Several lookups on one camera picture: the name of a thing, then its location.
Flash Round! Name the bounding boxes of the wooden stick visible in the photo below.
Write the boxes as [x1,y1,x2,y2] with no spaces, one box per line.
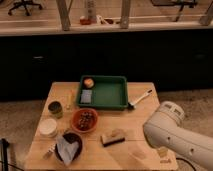
[66,90,73,110]

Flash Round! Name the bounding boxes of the wooden block eraser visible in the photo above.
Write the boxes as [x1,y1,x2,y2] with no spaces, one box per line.
[101,129,125,147]

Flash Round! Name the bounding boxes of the green plastic tray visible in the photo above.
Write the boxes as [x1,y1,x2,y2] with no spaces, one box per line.
[76,75,128,110]

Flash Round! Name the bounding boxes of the black stand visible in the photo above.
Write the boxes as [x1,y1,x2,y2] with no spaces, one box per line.
[0,138,9,171]

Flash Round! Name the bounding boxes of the white paper cup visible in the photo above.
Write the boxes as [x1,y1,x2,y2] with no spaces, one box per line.
[39,118,57,137]

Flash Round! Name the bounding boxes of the green can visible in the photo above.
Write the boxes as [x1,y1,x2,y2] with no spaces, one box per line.
[48,101,63,118]

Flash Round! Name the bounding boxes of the black cable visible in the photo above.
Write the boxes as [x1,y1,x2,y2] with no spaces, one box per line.
[175,157,194,171]

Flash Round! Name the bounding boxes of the red bowl on shelf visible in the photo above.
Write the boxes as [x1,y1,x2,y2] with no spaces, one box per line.
[79,18,92,25]

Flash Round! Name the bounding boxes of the white crumpled cloth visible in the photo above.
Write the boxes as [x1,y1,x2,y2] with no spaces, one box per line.
[56,135,79,166]

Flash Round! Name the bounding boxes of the orange bowl with dark items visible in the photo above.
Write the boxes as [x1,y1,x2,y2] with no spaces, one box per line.
[70,108,98,133]

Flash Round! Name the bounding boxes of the white handled brush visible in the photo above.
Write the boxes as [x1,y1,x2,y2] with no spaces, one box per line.
[127,90,152,110]

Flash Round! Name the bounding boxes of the small metal clip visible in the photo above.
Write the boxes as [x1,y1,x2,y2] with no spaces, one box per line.
[43,145,55,159]

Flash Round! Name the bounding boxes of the orange fruit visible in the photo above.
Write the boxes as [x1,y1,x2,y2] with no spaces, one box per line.
[83,78,94,88]

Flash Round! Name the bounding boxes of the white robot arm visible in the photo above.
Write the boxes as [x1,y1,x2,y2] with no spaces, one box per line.
[143,101,213,171]

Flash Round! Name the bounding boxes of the grey sponge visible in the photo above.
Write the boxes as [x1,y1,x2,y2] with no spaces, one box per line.
[80,90,92,103]

